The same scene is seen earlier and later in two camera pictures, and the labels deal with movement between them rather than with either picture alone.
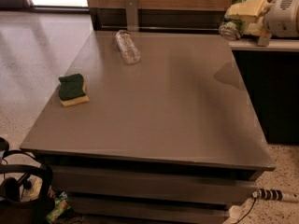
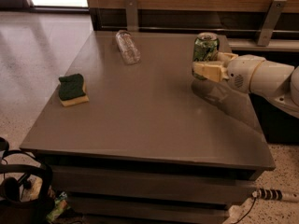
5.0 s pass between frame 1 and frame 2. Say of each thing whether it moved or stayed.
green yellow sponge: stayed
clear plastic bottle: stayed
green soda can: moved
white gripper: moved
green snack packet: stayed
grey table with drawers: stayed
